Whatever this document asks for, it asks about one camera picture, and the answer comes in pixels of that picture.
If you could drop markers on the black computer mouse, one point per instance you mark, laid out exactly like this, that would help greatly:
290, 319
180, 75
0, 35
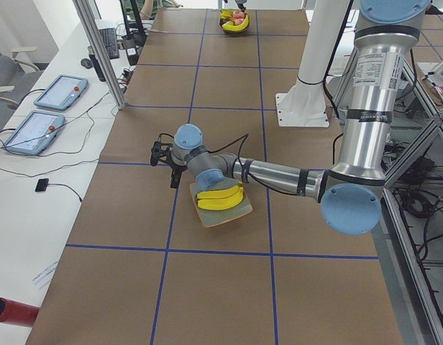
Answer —
86, 63

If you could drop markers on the blue teach pendant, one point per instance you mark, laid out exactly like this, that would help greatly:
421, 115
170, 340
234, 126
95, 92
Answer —
35, 133
62, 93

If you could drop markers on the yellow banana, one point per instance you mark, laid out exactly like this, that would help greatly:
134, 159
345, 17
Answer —
226, 14
221, 204
228, 25
219, 194

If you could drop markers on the grey orange square plate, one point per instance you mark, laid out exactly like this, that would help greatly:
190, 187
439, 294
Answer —
214, 218

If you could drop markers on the small black puck device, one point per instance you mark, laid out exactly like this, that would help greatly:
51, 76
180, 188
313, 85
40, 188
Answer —
42, 185

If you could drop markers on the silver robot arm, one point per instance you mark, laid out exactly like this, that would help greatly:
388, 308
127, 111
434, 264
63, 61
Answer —
349, 191

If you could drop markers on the black keyboard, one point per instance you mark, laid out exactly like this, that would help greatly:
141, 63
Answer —
109, 39

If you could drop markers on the blue teach pendant far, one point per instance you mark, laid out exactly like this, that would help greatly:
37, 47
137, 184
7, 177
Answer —
62, 93

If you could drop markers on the black water bottle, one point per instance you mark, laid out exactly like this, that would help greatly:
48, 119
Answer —
95, 64

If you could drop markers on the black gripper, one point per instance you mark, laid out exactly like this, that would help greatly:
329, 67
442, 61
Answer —
240, 3
178, 168

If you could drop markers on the brown wicker basket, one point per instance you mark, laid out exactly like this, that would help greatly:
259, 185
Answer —
234, 21

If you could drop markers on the red cylinder tube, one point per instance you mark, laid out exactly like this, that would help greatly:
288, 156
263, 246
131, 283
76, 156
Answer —
17, 314

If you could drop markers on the blue teach pendant near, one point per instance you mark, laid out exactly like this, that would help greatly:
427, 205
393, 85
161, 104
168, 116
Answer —
35, 133

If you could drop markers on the person in green shirt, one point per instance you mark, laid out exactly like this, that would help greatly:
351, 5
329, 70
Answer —
150, 7

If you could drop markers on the pink apple near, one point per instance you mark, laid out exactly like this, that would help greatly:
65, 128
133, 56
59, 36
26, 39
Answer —
238, 18

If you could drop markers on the aluminium frame post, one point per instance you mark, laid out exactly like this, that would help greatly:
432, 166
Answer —
88, 21

